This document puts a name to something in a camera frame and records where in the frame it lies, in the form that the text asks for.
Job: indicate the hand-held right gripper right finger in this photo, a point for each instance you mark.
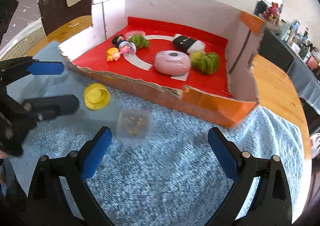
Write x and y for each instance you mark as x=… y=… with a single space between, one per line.
x=222 y=153

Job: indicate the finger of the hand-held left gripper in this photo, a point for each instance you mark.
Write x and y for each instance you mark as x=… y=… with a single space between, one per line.
x=47 y=68
x=55 y=107

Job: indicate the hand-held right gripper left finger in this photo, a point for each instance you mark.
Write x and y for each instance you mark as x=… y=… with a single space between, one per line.
x=96 y=153

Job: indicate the clear plastic box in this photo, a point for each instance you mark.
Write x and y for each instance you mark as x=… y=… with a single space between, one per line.
x=132 y=128

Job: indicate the orange cardboard box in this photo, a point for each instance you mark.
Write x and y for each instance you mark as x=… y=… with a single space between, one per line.
x=205 y=106

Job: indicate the black-haired figurine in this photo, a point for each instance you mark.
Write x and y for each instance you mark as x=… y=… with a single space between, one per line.
x=117 y=39

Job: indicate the pink dress figurine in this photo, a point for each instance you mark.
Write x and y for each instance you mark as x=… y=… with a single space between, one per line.
x=126 y=48

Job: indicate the green yarn bundle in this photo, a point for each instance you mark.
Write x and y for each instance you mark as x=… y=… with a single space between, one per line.
x=138 y=40
x=208 y=63

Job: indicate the clear round lid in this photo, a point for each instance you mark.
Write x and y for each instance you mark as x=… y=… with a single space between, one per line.
x=133 y=32

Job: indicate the small pale yellow yarn bundle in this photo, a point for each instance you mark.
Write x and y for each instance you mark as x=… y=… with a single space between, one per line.
x=196 y=57

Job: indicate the pink round container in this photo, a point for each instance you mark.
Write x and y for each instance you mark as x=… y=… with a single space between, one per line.
x=172 y=64

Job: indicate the black and white package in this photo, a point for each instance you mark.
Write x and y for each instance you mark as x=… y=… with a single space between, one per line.
x=185 y=42

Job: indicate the small paper tag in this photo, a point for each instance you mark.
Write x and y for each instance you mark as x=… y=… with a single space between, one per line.
x=73 y=24

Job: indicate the blue fluffy towel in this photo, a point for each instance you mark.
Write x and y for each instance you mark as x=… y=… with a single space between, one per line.
x=162 y=178

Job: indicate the blue grey tablecloth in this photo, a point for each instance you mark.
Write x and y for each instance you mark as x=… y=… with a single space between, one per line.
x=307 y=83

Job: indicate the pink rabbit plush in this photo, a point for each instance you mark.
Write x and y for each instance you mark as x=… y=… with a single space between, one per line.
x=272 y=12

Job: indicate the dark hanging clothes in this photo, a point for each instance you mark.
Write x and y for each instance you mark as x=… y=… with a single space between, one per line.
x=261 y=7

